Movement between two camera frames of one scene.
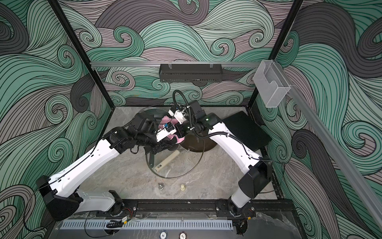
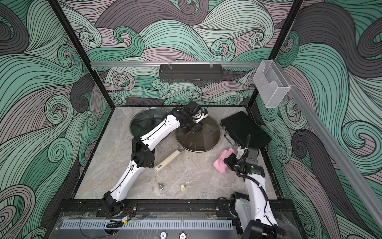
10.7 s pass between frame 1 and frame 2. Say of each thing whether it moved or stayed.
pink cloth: moved
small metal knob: stayed
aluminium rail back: stayed
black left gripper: moved
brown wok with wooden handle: stayed
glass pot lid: moved
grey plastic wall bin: stayed
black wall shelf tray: stayed
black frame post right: stayed
